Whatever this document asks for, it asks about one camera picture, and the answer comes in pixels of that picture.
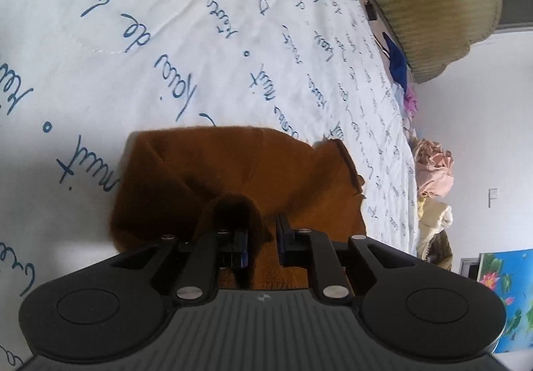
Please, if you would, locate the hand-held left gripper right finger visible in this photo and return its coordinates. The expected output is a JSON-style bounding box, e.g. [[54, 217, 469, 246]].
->
[[276, 213, 415, 306]]

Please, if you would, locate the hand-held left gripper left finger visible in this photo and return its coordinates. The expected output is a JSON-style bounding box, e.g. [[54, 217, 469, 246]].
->
[[120, 228, 251, 306]]

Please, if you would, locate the brown knitted garment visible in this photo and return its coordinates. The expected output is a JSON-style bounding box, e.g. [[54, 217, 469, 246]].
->
[[109, 126, 368, 292]]

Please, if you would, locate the pink clothes pile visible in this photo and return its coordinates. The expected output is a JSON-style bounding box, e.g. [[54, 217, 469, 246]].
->
[[410, 138, 455, 199]]

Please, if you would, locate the cream cloth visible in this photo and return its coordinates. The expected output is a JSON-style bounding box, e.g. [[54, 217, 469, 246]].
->
[[416, 199, 454, 259]]

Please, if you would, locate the dark brown cloth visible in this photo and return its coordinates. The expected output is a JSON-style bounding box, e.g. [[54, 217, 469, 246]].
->
[[424, 229, 453, 270]]

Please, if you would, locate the purple pink cloth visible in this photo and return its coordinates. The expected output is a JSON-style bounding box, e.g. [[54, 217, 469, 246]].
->
[[401, 84, 419, 116]]

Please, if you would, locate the blue cloth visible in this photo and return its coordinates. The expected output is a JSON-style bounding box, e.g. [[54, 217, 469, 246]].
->
[[382, 32, 411, 85]]

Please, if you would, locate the blue flower picture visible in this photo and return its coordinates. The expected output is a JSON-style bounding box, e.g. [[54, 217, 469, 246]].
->
[[475, 252, 533, 355]]

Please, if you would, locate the white script-printed bed sheet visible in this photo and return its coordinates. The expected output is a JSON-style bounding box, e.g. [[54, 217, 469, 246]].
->
[[0, 0, 419, 371]]

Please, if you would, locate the beige padded headboard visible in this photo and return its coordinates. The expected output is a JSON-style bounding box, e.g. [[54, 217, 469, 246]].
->
[[332, 0, 504, 84]]

